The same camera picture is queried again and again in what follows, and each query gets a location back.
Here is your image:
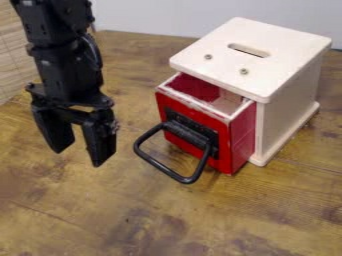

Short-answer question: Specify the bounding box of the white wooden cabinet box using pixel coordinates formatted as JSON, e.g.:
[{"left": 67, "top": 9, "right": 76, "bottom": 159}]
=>
[{"left": 170, "top": 17, "right": 331, "bottom": 166}]

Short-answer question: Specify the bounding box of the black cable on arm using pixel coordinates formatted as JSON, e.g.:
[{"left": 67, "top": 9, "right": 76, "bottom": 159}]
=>
[{"left": 77, "top": 31, "right": 103, "bottom": 68}]

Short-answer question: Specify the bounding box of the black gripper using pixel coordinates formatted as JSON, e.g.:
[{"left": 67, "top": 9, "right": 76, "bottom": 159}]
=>
[{"left": 27, "top": 33, "right": 116, "bottom": 167}]

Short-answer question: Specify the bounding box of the red drawer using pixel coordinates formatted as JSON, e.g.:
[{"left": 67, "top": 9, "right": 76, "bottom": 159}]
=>
[{"left": 155, "top": 73, "right": 256, "bottom": 175}]

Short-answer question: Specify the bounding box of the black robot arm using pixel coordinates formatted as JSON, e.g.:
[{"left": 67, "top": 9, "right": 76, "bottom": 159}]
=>
[{"left": 9, "top": 0, "right": 118, "bottom": 166}]

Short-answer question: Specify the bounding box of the black metal drawer handle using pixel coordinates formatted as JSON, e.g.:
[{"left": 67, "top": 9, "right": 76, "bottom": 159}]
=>
[{"left": 134, "top": 120, "right": 218, "bottom": 185}]

